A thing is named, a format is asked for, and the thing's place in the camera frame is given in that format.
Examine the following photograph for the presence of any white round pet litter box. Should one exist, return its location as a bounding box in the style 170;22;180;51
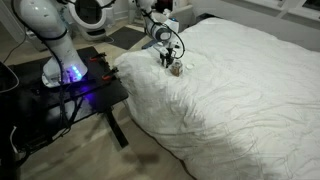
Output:
67;0;116;41

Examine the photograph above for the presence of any white bed duvet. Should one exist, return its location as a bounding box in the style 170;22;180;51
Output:
115;18;320;180

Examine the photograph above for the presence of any orange black clamp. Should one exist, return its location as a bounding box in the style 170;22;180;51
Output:
89;53;107;62
102;67;119;81

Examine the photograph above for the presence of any dark floor mat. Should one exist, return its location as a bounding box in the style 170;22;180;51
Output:
110;26;145;50

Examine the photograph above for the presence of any black robot table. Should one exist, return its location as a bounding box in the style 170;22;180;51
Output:
1;47;128;157

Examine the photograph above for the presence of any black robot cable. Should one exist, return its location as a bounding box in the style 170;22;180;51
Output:
9;0;78;134

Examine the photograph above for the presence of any white jar lid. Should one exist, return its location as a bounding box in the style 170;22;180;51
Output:
186;64;194;70

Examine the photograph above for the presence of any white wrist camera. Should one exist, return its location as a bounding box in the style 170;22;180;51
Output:
153;42;168;54

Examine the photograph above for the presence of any orange black clamp near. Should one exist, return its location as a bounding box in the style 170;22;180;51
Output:
102;67;119;81

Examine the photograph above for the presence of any cream armchair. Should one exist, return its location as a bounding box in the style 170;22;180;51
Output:
143;3;194;36

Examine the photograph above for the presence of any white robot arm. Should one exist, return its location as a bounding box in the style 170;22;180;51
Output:
11;0;182;88

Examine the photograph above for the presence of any orange black clamp far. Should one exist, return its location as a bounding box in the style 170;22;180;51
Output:
89;53;107;62

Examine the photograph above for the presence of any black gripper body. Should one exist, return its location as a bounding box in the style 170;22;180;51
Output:
160;48;174;59

